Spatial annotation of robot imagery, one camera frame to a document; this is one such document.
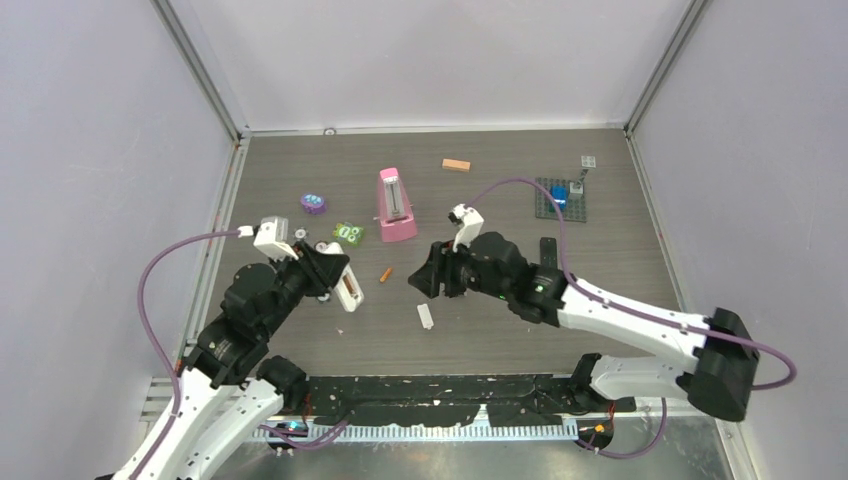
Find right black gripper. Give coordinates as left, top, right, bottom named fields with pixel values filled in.
left=409, top=235, right=510, bottom=302

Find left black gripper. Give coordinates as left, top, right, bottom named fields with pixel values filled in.
left=260, top=239, right=348, bottom=336

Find white battery cover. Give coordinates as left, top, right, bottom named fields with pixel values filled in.
left=416, top=304, right=434, bottom=330

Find white remote control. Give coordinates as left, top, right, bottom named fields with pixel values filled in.
left=316, top=242, right=365, bottom=313

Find orange battery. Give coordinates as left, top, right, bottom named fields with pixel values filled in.
left=379, top=267, right=393, bottom=284

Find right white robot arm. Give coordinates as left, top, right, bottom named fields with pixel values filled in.
left=408, top=232, right=760, bottom=422

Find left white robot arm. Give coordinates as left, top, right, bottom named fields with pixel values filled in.
left=112, top=242, right=364, bottom=479

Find green monster toy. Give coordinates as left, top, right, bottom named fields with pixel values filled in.
left=333, top=222, right=365, bottom=246

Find pink metronome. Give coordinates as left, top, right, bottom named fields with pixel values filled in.
left=377, top=168, right=418, bottom=243

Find purple round toy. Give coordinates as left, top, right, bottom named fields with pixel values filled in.
left=300, top=193, right=327, bottom=215

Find wooden block far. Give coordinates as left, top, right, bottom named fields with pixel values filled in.
left=441, top=158, right=471, bottom=173

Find black flat bar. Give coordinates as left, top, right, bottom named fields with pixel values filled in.
left=539, top=237, right=558, bottom=269

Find blue lego brick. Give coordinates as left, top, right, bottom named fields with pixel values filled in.
left=549, top=185, right=569, bottom=213

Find grey lego baseplate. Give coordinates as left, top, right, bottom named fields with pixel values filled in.
left=534, top=177, right=588, bottom=223

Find grey lego tower piece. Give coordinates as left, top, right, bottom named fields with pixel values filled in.
left=569, top=168, right=589, bottom=198

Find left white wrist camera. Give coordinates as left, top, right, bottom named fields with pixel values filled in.
left=237, top=216, right=298, bottom=261

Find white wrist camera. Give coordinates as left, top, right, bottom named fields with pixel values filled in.
left=448, top=204, right=484, bottom=252
left=237, top=216, right=298, bottom=261

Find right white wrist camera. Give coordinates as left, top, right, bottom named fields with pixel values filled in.
left=448, top=204, right=484, bottom=252

